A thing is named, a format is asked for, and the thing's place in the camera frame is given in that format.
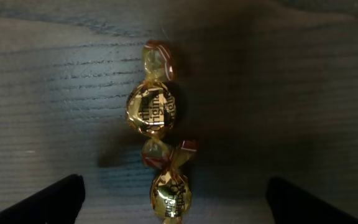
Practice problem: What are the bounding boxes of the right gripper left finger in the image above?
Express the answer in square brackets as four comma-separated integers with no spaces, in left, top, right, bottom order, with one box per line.
[0,173,86,224]

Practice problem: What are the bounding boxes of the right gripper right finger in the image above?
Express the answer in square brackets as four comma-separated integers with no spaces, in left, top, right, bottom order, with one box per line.
[265,176,358,224]

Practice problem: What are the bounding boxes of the gold candy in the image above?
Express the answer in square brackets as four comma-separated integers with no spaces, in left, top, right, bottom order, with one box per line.
[125,39,177,170]
[149,139,198,224]

